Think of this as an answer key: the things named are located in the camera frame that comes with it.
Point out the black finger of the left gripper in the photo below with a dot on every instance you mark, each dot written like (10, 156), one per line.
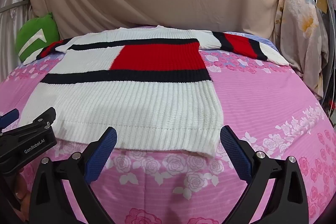
(8, 118)
(45, 119)

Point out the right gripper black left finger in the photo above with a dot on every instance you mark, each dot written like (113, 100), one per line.
(49, 202)

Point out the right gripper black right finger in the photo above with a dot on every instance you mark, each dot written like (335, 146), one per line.
(287, 202)

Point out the white red navy knit sweater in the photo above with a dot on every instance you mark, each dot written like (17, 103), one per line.
(150, 84)

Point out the person's left hand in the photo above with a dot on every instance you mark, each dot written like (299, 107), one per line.
(23, 195)

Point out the green plush pillow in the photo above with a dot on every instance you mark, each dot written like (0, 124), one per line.
(36, 34)

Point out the pink floral bed sheet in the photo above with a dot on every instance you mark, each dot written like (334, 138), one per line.
(265, 104)

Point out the silver satin curtain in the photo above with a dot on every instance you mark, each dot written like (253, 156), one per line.
(11, 22)

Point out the floral cream hanging cloth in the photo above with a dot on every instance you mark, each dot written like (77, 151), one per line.
(301, 37)

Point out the yellow paper tag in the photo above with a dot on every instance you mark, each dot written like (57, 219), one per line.
(322, 5)

